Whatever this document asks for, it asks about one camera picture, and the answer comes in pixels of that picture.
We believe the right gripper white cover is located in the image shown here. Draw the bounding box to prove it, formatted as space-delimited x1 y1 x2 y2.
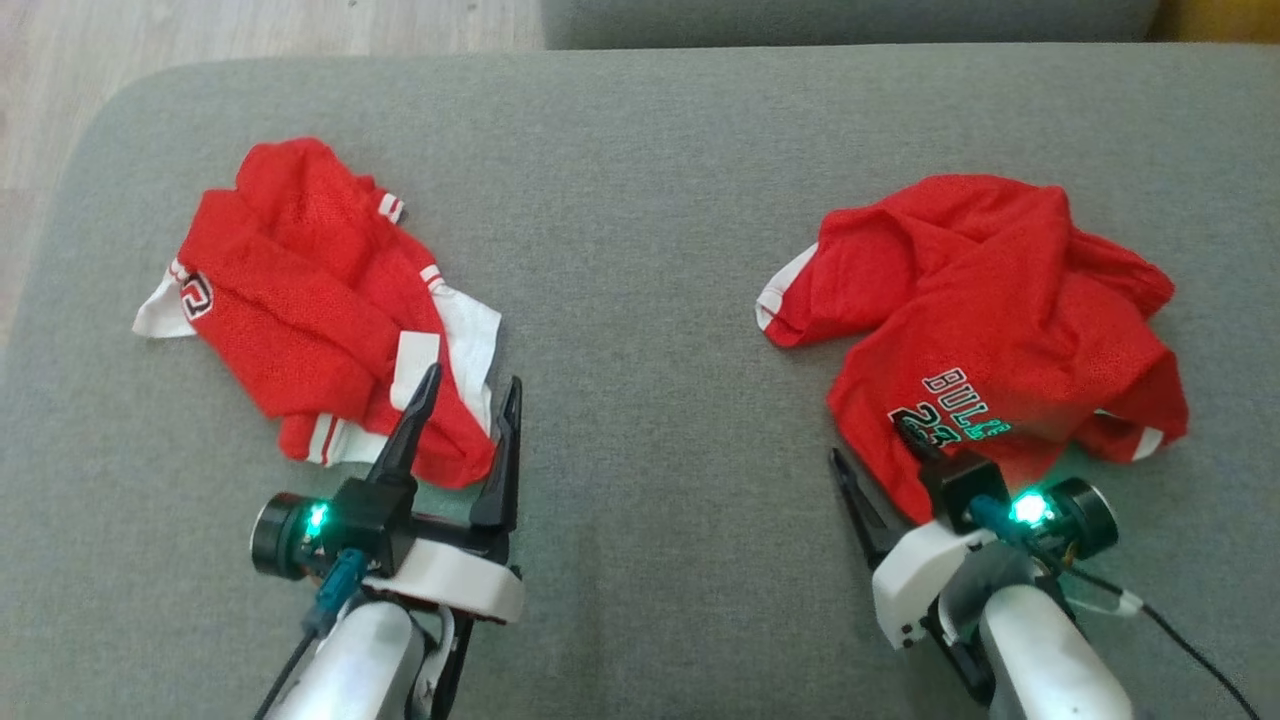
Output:
828 417 1120 652

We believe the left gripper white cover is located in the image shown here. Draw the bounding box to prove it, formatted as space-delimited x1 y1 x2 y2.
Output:
250 362 527 624

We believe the red Bulls 23 jersey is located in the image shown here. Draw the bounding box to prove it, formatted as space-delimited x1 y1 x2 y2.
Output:
755 174 1191 526

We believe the red jersey with white sleeves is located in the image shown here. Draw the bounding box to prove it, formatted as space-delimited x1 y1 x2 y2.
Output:
132 137 503 491

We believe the large grey sofa seat cushion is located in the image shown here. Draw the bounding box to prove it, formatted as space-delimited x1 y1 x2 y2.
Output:
0 45 1280 720

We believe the yellow sofa back cushion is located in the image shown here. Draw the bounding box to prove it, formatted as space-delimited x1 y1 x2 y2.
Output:
1150 0 1280 43

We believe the right black cable teal plug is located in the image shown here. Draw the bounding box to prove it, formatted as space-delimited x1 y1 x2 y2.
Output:
968 495 1263 720

